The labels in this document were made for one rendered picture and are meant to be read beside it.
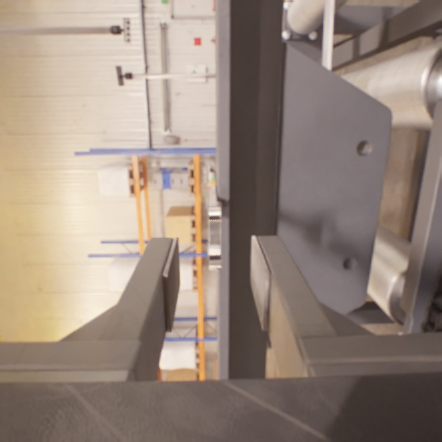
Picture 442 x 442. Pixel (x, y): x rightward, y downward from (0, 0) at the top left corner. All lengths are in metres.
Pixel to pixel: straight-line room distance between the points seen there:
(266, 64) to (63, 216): 10.44
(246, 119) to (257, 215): 0.10
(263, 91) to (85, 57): 9.75
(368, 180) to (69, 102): 9.89
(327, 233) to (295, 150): 0.10
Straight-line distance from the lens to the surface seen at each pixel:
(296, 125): 0.35
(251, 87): 0.35
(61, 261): 11.28
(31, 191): 10.92
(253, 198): 0.36
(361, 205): 0.38
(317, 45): 1.34
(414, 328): 0.50
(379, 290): 0.56
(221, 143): 0.27
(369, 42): 0.96
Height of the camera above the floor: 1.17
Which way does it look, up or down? 2 degrees down
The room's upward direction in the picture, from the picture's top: 91 degrees counter-clockwise
